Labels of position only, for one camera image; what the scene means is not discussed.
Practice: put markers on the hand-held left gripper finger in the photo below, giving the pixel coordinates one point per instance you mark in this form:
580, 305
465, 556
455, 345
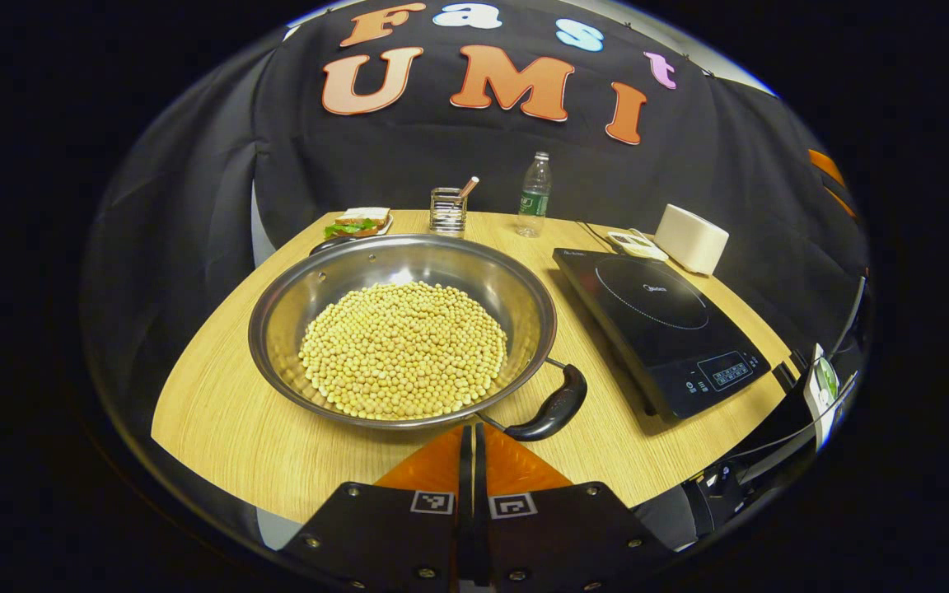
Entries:
465, 494
481, 494

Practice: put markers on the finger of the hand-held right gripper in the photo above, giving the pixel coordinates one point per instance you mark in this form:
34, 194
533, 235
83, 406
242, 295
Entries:
841, 203
827, 166

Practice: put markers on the black induction cooktop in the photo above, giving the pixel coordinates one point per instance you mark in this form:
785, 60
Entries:
656, 321

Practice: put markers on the stainless steel pot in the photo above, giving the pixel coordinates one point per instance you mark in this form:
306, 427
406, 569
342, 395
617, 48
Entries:
343, 263

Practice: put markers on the white toaster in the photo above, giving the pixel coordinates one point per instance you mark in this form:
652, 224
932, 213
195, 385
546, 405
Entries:
691, 239

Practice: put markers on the pile of soybeans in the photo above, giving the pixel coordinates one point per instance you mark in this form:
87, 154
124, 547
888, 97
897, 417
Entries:
400, 346

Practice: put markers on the white green labelled object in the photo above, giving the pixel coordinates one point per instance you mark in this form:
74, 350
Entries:
822, 395

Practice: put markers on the white divided bean dish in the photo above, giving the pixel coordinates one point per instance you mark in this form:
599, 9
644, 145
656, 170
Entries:
631, 245

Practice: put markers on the black equipment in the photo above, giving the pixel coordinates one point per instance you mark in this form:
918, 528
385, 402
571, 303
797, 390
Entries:
754, 478

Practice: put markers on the sandwich with lettuce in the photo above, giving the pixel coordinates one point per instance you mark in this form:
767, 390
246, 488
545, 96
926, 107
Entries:
359, 221

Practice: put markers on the clear plastic water bottle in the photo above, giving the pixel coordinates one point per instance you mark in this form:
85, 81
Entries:
533, 202

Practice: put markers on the wooden stick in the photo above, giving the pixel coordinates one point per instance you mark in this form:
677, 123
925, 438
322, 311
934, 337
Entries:
469, 187

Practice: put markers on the black backdrop cloth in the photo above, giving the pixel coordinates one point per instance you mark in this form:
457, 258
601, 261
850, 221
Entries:
409, 165

